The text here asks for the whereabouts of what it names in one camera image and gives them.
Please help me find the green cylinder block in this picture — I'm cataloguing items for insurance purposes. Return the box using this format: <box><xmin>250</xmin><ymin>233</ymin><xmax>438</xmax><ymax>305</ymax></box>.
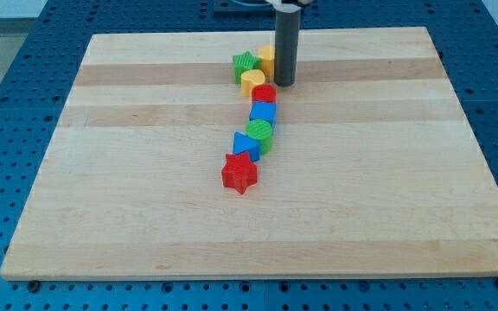
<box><xmin>246</xmin><ymin>119</ymin><xmax>273</xmax><ymax>155</ymax></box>

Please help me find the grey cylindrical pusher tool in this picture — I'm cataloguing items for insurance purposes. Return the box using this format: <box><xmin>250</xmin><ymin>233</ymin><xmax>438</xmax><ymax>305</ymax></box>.
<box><xmin>272</xmin><ymin>1</ymin><xmax>301</xmax><ymax>87</ymax></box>

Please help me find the yellow hexagon block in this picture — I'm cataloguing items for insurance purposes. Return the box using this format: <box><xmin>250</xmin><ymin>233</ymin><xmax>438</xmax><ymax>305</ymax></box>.
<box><xmin>258</xmin><ymin>45</ymin><xmax>275</xmax><ymax>77</ymax></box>

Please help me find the blue triangle block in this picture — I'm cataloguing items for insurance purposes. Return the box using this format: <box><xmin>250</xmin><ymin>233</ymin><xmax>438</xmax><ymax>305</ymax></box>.
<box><xmin>233</xmin><ymin>132</ymin><xmax>261</xmax><ymax>162</ymax></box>

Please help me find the red star block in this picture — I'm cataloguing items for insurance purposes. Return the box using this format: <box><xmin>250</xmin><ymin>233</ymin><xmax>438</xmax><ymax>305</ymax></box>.
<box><xmin>221</xmin><ymin>151</ymin><xmax>258</xmax><ymax>194</ymax></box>

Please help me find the green star block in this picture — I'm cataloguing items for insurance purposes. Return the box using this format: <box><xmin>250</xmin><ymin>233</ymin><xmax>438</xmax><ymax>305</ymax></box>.
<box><xmin>233</xmin><ymin>51</ymin><xmax>260</xmax><ymax>85</ymax></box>

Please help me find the blue cube block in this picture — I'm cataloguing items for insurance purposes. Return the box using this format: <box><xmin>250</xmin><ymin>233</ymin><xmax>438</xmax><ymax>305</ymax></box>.
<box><xmin>249</xmin><ymin>101</ymin><xmax>277</xmax><ymax>129</ymax></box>

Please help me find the yellow heart block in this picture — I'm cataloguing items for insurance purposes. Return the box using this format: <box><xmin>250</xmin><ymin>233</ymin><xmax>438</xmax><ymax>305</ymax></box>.
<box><xmin>240</xmin><ymin>69</ymin><xmax>266</xmax><ymax>96</ymax></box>

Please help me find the wooden board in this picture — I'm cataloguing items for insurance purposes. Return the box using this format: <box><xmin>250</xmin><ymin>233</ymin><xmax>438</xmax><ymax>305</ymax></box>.
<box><xmin>0</xmin><ymin>27</ymin><xmax>498</xmax><ymax>281</ymax></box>

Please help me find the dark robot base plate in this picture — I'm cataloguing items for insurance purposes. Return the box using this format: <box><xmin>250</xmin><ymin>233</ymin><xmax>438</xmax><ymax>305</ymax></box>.
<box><xmin>212</xmin><ymin>0</ymin><xmax>273</xmax><ymax>16</ymax></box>

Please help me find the red cylinder block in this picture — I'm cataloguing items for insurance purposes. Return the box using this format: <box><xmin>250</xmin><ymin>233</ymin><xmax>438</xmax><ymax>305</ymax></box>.
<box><xmin>251</xmin><ymin>84</ymin><xmax>277</xmax><ymax>104</ymax></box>

